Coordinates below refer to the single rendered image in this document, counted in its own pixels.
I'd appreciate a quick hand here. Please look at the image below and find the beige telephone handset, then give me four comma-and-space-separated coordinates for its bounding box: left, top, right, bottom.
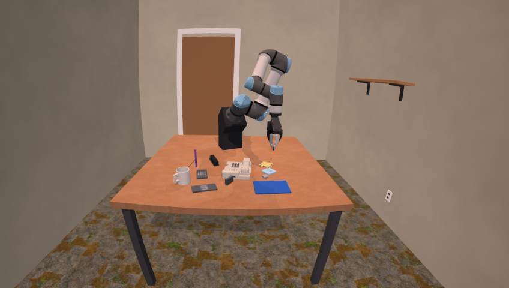
241, 158, 250, 173

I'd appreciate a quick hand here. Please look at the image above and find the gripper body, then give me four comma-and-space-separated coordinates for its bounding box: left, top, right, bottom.
267, 112, 282, 134

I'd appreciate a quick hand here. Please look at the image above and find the white mug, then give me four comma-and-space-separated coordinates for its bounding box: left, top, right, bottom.
173, 167, 191, 185

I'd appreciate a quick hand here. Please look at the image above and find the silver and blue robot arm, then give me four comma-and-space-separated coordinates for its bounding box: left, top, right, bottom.
226, 49, 292, 134

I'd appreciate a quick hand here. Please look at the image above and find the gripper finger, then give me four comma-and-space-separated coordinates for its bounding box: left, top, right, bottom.
273, 133, 283, 150
267, 129, 274, 150

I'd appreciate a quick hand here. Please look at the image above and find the beige desk phone body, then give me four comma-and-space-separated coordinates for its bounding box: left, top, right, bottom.
222, 161, 251, 180

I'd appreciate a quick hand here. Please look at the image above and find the yellow sticky note pad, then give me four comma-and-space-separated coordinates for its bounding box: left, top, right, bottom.
259, 161, 272, 168

